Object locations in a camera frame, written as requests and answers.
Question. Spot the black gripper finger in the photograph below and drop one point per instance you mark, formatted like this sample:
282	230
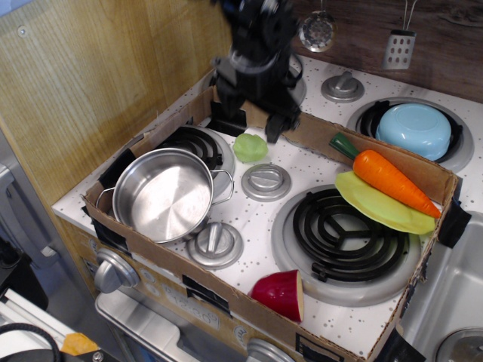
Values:
231	101
276	125

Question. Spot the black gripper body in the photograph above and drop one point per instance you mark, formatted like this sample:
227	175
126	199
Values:
266	85

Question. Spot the green toy broccoli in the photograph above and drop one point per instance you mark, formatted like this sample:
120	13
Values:
249	148

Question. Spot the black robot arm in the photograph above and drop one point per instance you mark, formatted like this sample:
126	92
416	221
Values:
260	29

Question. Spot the front left black burner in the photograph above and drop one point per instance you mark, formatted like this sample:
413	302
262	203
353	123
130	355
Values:
209	146

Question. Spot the silver centre stove knob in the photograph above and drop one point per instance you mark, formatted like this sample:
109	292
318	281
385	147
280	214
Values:
266	182

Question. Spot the silver stove knob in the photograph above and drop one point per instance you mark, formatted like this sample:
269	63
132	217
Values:
217	246
342	88
266	182

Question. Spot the hanging silver strainer ladle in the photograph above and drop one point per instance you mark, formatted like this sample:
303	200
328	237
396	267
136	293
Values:
318	31

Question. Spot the silver back stove knob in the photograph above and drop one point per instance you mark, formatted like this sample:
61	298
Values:
342	88

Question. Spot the orange toy carrot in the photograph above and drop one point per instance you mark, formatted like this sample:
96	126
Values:
383	175

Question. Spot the stainless steel pot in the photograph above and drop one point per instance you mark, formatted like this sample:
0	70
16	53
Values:
167	195

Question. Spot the silver front stove knob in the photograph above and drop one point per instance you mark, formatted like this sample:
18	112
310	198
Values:
217	246

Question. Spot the hanging silver spatula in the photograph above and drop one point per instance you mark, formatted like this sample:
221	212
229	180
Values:
400	44

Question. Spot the light blue bowl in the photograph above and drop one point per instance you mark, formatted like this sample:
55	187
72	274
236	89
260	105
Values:
418	128

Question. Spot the front right black burner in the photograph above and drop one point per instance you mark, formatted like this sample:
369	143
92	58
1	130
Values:
343	257

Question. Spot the yellow toy banana slice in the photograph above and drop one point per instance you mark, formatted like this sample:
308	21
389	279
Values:
380	207

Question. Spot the red toy apple half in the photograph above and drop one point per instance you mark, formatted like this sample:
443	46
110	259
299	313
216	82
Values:
281	292

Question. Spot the cardboard fence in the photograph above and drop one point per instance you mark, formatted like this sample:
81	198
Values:
217	301

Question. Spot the back right black burner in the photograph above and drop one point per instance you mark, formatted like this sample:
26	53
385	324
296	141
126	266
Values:
366	119

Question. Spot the silver oven front knob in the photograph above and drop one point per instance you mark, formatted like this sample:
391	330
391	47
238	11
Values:
114	272

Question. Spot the silver sink basin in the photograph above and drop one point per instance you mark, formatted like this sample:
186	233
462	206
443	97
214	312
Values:
450	298

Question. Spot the silver sink drain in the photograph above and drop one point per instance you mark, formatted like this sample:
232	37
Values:
462	345

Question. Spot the silver oven door handle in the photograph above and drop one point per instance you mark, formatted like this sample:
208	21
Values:
147	335

